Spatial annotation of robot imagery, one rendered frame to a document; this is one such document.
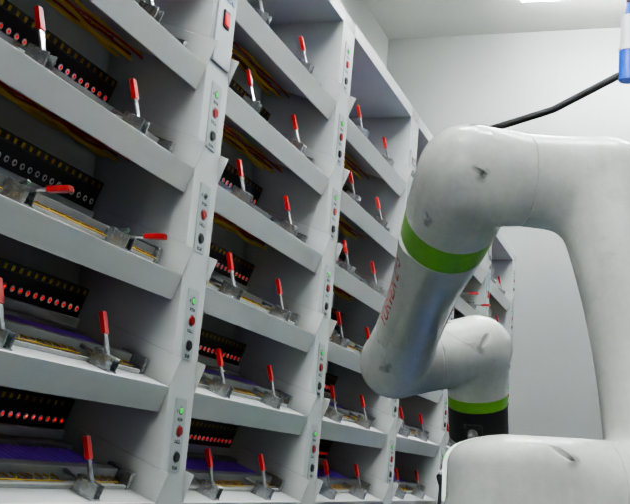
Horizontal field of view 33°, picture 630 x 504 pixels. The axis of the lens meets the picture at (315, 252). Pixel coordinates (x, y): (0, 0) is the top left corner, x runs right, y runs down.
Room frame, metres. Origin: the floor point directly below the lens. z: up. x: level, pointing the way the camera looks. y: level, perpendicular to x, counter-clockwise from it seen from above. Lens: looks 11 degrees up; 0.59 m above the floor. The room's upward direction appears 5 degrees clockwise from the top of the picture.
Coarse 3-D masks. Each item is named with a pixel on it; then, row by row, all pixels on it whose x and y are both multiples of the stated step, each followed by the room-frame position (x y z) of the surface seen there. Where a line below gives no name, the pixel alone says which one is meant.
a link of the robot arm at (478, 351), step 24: (456, 336) 1.55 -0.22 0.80; (480, 336) 1.55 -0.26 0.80; (504, 336) 1.57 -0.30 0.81; (456, 360) 1.55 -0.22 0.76; (480, 360) 1.55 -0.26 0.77; (504, 360) 1.57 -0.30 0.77; (456, 384) 1.57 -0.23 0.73; (480, 384) 1.57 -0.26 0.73; (504, 384) 1.59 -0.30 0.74; (456, 408) 1.61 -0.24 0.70; (480, 408) 1.59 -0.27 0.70; (504, 408) 1.61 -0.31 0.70
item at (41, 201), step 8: (0, 176) 1.33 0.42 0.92; (0, 184) 1.34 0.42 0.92; (40, 200) 1.42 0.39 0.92; (48, 200) 1.44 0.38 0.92; (48, 208) 1.43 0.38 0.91; (56, 208) 1.46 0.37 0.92; (64, 208) 1.48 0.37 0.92; (64, 216) 1.46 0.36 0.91; (72, 216) 1.50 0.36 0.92; (80, 216) 1.52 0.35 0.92; (80, 224) 1.50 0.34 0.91; (88, 224) 1.55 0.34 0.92; (96, 224) 1.56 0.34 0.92; (104, 224) 1.58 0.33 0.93; (96, 232) 1.57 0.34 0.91; (104, 232) 1.59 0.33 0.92; (136, 240) 1.68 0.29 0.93; (136, 248) 1.68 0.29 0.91; (144, 248) 1.71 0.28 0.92; (152, 248) 1.73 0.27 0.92; (152, 256) 1.71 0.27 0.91
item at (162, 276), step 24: (0, 168) 1.52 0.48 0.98; (0, 216) 1.28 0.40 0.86; (24, 216) 1.32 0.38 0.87; (48, 216) 1.37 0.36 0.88; (24, 240) 1.35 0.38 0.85; (48, 240) 1.39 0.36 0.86; (72, 240) 1.44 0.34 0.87; (96, 240) 1.49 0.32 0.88; (144, 240) 1.77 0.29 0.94; (168, 240) 1.76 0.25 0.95; (96, 264) 1.51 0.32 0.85; (120, 264) 1.57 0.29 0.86; (144, 264) 1.63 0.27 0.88; (168, 264) 1.75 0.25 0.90; (144, 288) 1.66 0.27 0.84; (168, 288) 1.73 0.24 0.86
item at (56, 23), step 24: (24, 0) 1.57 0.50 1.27; (48, 24) 1.63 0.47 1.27; (72, 24) 1.70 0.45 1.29; (96, 48) 1.77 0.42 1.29; (240, 72) 2.35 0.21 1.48; (0, 96) 1.55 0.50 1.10; (0, 120) 1.55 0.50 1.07; (24, 120) 1.61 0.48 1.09; (48, 144) 1.68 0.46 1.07; (72, 144) 1.74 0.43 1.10; (96, 144) 1.81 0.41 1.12; (0, 240) 1.60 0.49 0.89; (216, 240) 2.32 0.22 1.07; (240, 240) 2.44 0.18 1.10; (24, 264) 1.66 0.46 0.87; (48, 264) 1.72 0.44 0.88; (72, 264) 1.79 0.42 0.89
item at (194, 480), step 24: (192, 432) 2.23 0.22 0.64; (216, 432) 2.33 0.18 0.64; (192, 456) 2.21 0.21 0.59; (216, 456) 2.34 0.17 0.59; (240, 456) 2.46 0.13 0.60; (192, 480) 2.03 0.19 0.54; (216, 480) 2.13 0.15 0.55; (240, 480) 2.24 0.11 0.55; (264, 480) 2.24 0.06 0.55; (288, 480) 2.41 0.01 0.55
